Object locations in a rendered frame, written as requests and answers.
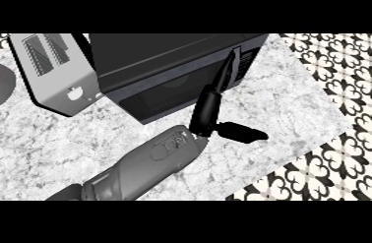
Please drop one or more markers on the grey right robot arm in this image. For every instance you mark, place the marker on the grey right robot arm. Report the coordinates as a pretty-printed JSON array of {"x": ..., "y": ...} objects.
[{"x": 141, "y": 165}]

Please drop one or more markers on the dark grey round object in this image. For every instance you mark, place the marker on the dark grey round object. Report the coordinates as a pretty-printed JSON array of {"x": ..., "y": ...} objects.
[{"x": 5, "y": 84}]

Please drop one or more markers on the black microwave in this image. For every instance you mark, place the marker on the black microwave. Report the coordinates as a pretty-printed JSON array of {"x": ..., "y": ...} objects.
[{"x": 155, "y": 60}]

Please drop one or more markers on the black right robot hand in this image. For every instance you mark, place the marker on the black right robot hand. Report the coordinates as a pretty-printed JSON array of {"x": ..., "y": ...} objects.
[{"x": 208, "y": 109}]

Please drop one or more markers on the silver toaster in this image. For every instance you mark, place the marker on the silver toaster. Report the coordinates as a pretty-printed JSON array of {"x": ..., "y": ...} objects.
[{"x": 53, "y": 73}]

